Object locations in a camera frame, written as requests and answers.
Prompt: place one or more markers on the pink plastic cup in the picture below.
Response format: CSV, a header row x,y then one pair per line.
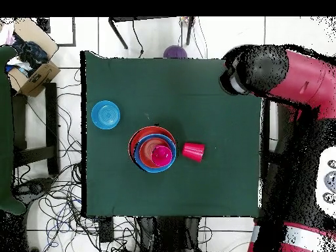
x,y
161,156

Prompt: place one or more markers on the small orange flat-bottomed bowl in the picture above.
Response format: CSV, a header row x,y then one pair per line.
x,y
145,152

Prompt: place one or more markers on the red plastic cup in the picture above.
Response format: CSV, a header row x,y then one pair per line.
x,y
193,151

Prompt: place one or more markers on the large orange plastic bowl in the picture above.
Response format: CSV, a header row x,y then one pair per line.
x,y
137,135

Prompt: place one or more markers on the large blue plastic bowl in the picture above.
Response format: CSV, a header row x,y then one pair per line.
x,y
137,155

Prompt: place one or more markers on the small blue flat-bottomed bowl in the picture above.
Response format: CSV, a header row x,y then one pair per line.
x,y
105,115

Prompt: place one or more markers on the purple plastic bowl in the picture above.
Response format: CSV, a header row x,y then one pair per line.
x,y
175,51

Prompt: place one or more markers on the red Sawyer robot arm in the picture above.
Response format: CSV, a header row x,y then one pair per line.
x,y
302,78

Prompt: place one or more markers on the dark green tablecloth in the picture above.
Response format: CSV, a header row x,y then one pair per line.
x,y
118,78

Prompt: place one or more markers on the black power strip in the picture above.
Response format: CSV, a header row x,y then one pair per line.
x,y
105,229

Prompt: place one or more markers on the cardboard box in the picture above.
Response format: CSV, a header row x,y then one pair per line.
x,y
40,78

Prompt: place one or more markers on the black stand base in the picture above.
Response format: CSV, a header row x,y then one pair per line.
x,y
34,187

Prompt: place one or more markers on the dark clothes bundle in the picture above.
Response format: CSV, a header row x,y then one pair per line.
x,y
32,53

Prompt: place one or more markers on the green cloth covered table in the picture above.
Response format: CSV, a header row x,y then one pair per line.
x,y
6,131

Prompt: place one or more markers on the black box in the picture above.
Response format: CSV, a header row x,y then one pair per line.
x,y
43,25

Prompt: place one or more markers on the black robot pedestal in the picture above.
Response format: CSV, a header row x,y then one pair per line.
x,y
168,233

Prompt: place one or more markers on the black metal table frame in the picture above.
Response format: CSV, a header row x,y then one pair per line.
x,y
189,31

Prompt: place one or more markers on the black bench frame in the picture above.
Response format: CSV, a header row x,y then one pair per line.
x,y
51,118

